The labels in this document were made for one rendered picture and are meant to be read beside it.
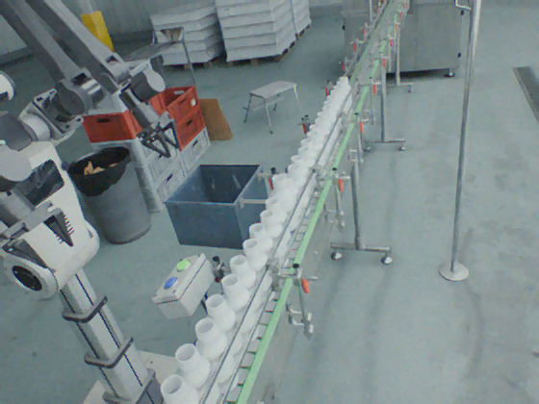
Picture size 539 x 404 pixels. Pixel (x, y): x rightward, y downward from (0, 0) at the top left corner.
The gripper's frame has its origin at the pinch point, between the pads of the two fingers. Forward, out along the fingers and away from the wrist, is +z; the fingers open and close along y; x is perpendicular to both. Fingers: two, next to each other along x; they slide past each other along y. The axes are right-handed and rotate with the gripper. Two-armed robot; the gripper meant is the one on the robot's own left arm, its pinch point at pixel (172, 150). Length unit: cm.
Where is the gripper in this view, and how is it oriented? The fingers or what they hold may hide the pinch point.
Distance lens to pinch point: 120.4
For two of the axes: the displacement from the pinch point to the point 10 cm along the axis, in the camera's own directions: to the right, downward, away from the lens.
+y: 2.1, -5.1, 8.3
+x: -8.2, 3.7, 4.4
